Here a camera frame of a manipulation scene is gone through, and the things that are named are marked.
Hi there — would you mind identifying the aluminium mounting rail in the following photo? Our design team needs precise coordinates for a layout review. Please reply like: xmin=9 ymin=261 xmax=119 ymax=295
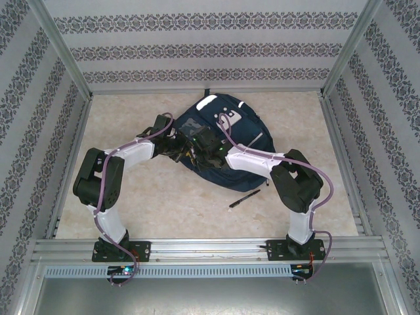
xmin=30 ymin=238 xmax=390 ymax=264

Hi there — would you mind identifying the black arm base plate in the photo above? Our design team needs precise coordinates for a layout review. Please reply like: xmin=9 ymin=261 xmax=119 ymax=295
xmin=93 ymin=241 xmax=152 ymax=263
xmin=267 ymin=239 xmax=327 ymax=263

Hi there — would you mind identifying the purple cable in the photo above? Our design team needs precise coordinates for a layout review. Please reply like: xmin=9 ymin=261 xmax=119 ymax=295
xmin=218 ymin=112 xmax=335 ymax=286
xmin=93 ymin=112 xmax=175 ymax=289

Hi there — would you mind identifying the aluminium frame post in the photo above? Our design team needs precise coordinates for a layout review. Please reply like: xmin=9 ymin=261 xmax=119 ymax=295
xmin=27 ymin=0 xmax=95 ymax=101
xmin=320 ymin=0 xmax=384 ymax=99

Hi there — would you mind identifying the navy blue backpack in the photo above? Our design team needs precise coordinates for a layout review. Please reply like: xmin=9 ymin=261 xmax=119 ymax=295
xmin=175 ymin=88 xmax=273 ymax=193

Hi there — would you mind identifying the grey metal shelf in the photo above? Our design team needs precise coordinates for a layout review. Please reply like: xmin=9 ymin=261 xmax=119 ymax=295
xmin=31 ymin=277 xmax=400 ymax=315

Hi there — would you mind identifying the grey slotted cable duct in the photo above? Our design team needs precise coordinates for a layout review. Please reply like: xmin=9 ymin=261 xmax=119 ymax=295
xmin=43 ymin=264 xmax=293 ymax=280

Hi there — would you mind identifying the small circuit board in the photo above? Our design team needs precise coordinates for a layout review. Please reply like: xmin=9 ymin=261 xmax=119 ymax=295
xmin=291 ymin=262 xmax=315 ymax=277
xmin=107 ymin=264 xmax=138 ymax=277

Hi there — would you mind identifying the all black marker pen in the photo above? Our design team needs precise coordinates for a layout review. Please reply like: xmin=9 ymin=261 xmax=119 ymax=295
xmin=228 ymin=188 xmax=261 ymax=209

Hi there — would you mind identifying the aluminium side rail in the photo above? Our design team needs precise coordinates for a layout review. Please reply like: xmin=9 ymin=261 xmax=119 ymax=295
xmin=320 ymin=93 xmax=374 ymax=236
xmin=45 ymin=96 xmax=95 ymax=240

